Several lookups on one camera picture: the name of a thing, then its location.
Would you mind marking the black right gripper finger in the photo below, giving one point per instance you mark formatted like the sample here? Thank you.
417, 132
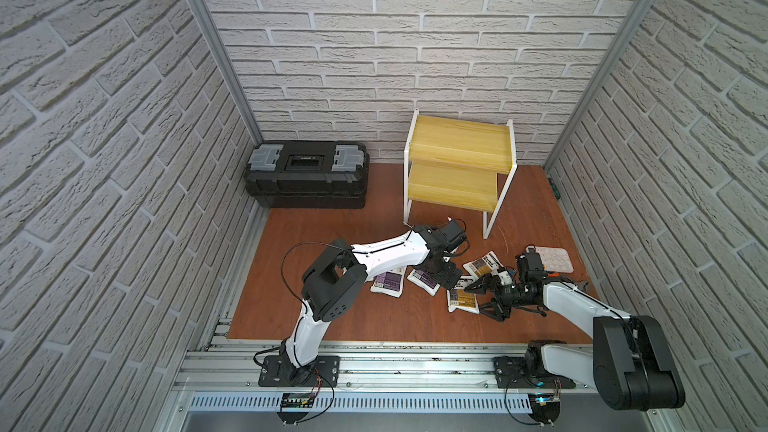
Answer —
496, 311
483, 285

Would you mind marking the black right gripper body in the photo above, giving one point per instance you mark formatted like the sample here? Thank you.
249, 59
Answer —
510, 295

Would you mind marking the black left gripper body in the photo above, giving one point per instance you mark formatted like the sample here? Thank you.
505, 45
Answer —
448, 270

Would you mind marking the yellow coffee bag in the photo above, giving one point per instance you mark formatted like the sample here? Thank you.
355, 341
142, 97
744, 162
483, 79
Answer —
458, 299
487, 264

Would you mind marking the yellow coffee bag bottom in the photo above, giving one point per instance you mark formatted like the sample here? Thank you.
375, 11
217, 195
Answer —
458, 299

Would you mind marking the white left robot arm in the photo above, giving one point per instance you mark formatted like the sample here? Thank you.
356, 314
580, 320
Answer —
332, 283

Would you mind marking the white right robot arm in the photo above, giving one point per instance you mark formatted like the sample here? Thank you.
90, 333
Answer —
630, 364

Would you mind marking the purple coffee bag middle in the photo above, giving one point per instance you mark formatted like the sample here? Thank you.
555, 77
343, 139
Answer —
423, 281

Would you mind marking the purple coffee bag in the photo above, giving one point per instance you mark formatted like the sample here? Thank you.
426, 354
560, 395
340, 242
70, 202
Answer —
389, 283
423, 281

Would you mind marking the purple coffee bag left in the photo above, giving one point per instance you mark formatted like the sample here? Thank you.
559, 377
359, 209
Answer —
389, 283

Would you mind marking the white calculator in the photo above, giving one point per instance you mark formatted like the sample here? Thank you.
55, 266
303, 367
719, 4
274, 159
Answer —
555, 260

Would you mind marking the right controller board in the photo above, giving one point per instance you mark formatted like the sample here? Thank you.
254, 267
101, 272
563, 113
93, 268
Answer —
545, 409

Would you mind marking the controller board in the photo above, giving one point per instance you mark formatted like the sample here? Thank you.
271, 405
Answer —
295, 407
545, 409

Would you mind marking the black plastic toolbox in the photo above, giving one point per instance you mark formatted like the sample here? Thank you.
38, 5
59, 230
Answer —
308, 174

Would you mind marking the left controller board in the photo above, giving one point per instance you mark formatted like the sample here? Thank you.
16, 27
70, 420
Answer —
295, 407

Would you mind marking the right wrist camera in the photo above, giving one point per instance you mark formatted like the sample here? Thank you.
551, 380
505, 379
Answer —
530, 267

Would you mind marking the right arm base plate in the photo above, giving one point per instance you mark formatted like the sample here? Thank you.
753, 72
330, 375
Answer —
515, 373

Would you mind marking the white frame wooden shelf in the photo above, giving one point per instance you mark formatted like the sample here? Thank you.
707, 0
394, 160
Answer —
457, 163

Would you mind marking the aluminium rail frame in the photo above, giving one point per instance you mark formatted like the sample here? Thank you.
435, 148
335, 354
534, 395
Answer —
410, 376

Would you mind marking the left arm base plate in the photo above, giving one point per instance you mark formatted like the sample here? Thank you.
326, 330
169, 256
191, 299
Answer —
278, 371

